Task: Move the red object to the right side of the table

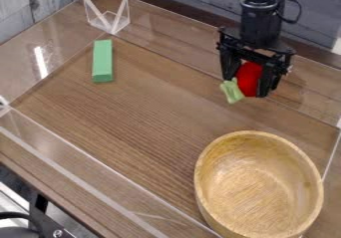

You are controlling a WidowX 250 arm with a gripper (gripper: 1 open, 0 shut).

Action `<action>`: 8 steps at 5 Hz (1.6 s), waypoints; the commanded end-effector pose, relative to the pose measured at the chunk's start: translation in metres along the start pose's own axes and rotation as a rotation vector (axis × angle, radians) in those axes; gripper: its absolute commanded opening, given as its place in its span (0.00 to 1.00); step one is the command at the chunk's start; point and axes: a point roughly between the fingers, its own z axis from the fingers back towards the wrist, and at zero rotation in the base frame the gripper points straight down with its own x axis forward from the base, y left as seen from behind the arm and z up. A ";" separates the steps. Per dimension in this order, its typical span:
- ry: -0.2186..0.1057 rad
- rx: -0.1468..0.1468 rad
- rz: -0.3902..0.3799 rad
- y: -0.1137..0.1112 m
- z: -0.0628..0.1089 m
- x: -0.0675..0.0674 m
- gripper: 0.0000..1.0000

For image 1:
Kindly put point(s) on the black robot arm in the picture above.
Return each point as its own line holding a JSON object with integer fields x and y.
{"x": 262, "y": 17}

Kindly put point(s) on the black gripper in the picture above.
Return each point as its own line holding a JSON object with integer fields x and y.
{"x": 274, "y": 56}

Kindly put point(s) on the clear acrylic tray walls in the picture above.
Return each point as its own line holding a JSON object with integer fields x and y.
{"x": 108, "y": 149}

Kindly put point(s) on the green rectangular block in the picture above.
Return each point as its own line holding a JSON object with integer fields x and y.
{"x": 102, "y": 64}

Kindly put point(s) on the red plush strawberry toy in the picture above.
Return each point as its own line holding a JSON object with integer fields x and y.
{"x": 242, "y": 85}

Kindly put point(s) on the wooden bowl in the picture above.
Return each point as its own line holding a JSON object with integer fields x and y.
{"x": 257, "y": 185}

